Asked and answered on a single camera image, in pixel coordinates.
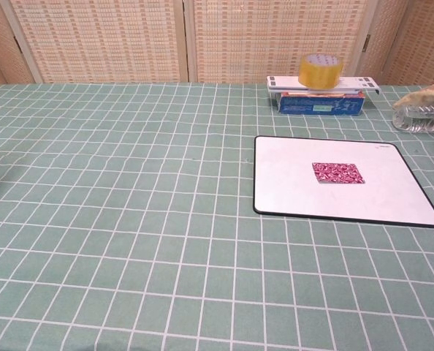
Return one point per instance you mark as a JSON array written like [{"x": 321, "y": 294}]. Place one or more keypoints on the clear plastic water bottle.
[{"x": 414, "y": 120}]

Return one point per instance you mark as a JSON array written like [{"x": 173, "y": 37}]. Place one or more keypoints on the small pink patterned object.
[{"x": 337, "y": 173}]

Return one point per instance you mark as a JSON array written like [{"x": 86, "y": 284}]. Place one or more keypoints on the blue cardboard box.
[{"x": 301, "y": 106}]

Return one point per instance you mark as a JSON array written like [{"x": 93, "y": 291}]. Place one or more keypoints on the bread in plastic bag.
[{"x": 427, "y": 94}]

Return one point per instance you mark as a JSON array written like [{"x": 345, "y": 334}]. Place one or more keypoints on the green checkered tablecloth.
[{"x": 129, "y": 219}]

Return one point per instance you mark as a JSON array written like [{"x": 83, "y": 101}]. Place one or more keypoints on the bamboo folding screen panel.
[
  {"x": 418, "y": 44},
  {"x": 1, "y": 47},
  {"x": 261, "y": 36},
  {"x": 103, "y": 40}
]

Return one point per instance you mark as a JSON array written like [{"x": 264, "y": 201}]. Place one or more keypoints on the yellow packing tape roll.
[{"x": 319, "y": 75}]

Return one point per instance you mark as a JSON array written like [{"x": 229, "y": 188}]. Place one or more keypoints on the white black-edged mouse pad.
[{"x": 282, "y": 183}]

